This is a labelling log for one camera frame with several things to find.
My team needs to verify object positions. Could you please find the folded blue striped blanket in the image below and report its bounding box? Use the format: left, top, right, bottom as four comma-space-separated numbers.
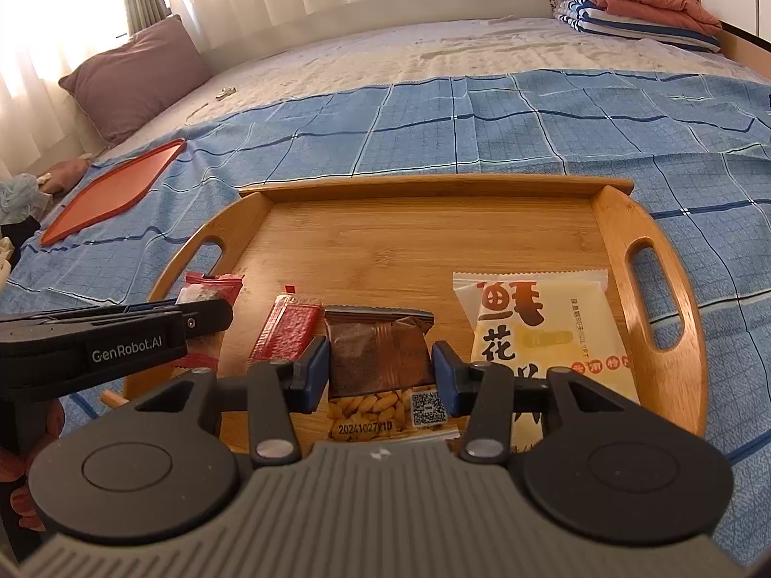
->
550, 0, 721, 53

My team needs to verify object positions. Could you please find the brown peanut snack packet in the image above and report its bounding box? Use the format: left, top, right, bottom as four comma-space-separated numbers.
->
325, 305, 459, 442

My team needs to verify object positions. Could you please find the red label cracker packet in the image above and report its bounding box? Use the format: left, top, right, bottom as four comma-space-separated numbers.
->
248, 285, 324, 363

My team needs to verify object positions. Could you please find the left hand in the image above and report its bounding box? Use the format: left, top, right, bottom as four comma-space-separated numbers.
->
1, 399, 66, 532

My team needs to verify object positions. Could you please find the red clear snack packet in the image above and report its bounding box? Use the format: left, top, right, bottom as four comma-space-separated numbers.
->
173, 273, 243, 376

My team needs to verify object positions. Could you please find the orange plastic tray lid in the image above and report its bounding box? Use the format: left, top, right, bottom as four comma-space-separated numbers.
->
40, 138, 186, 247

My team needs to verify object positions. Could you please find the blue checked bed cover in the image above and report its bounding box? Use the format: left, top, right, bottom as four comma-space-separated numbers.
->
1, 69, 770, 565

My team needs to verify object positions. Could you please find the mauve pillow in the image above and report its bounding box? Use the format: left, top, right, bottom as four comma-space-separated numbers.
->
59, 14, 211, 146

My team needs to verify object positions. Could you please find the wooden serving tray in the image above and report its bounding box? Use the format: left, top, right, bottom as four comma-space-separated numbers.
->
152, 175, 708, 434

